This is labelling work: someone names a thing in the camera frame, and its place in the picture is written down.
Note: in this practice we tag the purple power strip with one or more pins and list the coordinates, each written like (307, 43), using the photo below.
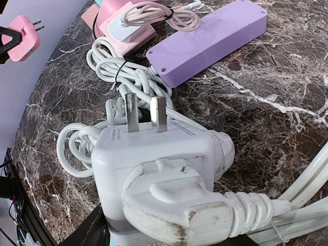
(183, 55)

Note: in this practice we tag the pink power strip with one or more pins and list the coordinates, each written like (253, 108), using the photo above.
(89, 15)

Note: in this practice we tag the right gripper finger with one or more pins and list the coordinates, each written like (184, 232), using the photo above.
(92, 231)

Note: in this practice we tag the white charger with cable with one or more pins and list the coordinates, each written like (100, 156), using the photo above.
(180, 18)

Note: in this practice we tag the teal power strip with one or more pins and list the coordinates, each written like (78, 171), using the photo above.
(114, 241)

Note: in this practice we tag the pink plug adapter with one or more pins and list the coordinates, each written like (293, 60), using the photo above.
(19, 40)

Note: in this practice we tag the white cube socket adapter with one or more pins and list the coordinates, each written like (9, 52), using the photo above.
(118, 152)

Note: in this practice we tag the white three-pin plug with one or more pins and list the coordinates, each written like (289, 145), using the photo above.
(205, 212)

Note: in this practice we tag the pink cube socket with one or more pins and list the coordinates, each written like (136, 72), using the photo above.
(109, 23)

